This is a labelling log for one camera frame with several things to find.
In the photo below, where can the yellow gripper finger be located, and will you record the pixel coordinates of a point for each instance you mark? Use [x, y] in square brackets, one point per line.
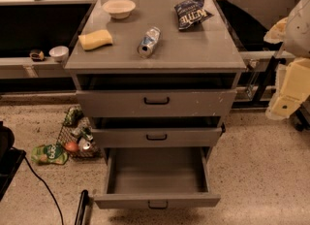
[276, 33]
[281, 107]

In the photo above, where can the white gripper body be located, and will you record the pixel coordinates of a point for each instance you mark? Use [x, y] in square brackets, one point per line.
[298, 33]

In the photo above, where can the redbull can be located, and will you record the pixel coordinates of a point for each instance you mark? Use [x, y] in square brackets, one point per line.
[149, 42]

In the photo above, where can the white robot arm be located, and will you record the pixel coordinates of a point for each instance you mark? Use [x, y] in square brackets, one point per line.
[297, 37]

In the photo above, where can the top grey drawer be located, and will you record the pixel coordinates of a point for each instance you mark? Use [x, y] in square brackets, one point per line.
[132, 103]

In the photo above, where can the grey drawer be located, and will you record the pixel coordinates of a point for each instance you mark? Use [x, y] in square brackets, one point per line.
[157, 178]
[132, 103]
[166, 137]

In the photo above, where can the grey drawer cabinet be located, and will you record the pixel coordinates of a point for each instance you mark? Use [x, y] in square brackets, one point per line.
[201, 58]

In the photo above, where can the bottom grey drawer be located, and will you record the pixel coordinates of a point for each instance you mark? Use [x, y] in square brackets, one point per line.
[157, 178]

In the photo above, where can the middle grey drawer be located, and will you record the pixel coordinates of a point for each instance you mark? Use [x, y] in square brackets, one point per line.
[166, 137]

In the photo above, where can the silver can in basket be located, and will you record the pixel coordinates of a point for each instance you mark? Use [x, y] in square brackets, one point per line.
[84, 145]

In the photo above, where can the blue kettle chips bag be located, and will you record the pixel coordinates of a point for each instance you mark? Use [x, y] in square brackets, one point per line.
[190, 13]

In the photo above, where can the white bowl on cabinet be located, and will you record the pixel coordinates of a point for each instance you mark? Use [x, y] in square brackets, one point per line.
[119, 9]

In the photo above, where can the yellow sponge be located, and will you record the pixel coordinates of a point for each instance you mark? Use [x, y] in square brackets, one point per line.
[95, 39]

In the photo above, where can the green bag in basket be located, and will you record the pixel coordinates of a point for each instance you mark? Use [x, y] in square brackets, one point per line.
[73, 115]

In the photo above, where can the red apple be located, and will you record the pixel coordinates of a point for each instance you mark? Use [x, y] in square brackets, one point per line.
[71, 146]

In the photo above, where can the small white cup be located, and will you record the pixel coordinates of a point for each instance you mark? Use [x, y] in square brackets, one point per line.
[59, 54]

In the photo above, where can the black bar on floor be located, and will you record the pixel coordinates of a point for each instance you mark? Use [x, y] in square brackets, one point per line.
[83, 209]

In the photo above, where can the green snack pouch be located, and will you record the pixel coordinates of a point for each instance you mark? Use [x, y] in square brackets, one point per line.
[49, 154]

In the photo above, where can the tape measure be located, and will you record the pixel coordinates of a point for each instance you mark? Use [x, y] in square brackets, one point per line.
[37, 55]

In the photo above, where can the black device at left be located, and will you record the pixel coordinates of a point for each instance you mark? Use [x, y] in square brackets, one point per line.
[10, 158]

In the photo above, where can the wire basket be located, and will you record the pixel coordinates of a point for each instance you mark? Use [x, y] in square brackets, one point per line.
[74, 134]

